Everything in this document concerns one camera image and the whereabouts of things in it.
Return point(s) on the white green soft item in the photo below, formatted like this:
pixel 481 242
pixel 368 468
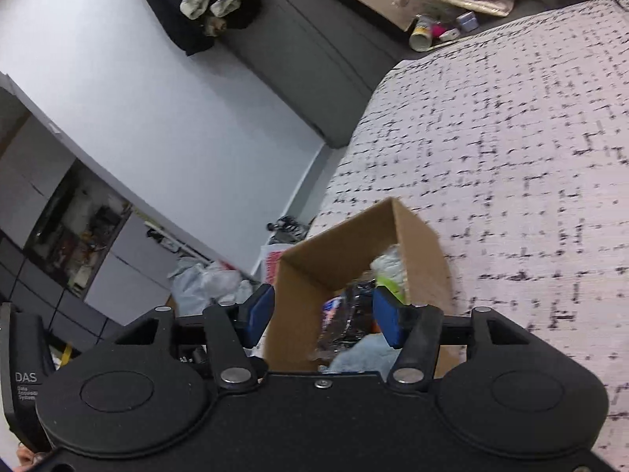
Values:
pixel 390 270

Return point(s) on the white plastic bags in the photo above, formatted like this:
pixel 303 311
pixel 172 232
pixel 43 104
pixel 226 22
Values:
pixel 211 285

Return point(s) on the clear plastic packaging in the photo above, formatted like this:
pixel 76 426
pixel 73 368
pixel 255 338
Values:
pixel 346 314

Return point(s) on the cardboard box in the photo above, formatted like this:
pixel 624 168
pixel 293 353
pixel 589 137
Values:
pixel 344 241

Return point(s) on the dark grey cabinet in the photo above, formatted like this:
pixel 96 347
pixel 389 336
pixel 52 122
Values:
pixel 304 59

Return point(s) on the white cabinet with cluttered shelf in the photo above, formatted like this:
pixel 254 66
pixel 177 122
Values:
pixel 69 236

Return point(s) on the white paper cup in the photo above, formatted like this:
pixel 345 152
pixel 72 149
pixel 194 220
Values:
pixel 421 34

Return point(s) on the small purple box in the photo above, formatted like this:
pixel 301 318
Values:
pixel 467 20

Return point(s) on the black hanging jacket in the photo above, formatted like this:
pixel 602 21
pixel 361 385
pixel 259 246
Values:
pixel 167 14

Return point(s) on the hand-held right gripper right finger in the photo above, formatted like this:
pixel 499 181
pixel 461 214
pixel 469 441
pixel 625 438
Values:
pixel 388 319

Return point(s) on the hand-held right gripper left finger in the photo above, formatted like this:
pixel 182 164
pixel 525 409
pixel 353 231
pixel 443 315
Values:
pixel 259 312

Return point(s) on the small white case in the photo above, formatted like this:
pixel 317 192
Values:
pixel 449 34

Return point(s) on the light blue fluffy hat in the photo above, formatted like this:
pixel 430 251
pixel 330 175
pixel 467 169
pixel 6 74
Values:
pixel 361 354

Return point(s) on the red white printed bag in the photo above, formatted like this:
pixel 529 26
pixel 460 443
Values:
pixel 272 263

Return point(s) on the white black-patterned blanket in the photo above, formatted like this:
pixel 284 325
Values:
pixel 491 167

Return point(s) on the black grey shoes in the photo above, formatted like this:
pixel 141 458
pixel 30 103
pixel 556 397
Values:
pixel 290 226

